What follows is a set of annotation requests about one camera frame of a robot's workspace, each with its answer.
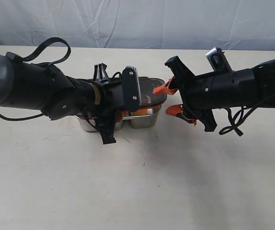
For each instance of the white backdrop cloth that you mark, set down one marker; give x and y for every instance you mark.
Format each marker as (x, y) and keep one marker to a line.
(141, 24)

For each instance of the lunch box lid orange seal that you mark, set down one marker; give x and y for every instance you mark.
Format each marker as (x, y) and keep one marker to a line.
(146, 88)

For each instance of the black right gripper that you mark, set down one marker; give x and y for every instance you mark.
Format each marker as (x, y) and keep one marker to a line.
(203, 93)

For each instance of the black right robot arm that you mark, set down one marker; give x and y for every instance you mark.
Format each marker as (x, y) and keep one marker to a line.
(264, 97)

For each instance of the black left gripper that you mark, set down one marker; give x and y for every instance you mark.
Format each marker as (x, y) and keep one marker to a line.
(104, 117)

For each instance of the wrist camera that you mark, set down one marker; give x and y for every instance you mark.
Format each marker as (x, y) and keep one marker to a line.
(131, 89)
(218, 60)

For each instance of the steel two-compartment lunch box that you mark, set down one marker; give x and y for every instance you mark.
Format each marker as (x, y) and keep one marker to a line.
(144, 121)

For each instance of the yellow toy cheese wedge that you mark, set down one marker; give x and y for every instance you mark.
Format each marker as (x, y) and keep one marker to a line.
(145, 105)

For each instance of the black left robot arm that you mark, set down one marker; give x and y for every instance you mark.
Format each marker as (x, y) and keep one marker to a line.
(45, 88)

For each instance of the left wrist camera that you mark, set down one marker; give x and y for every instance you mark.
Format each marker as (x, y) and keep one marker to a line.
(131, 89)

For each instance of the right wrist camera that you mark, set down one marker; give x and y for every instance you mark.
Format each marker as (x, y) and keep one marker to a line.
(218, 60)

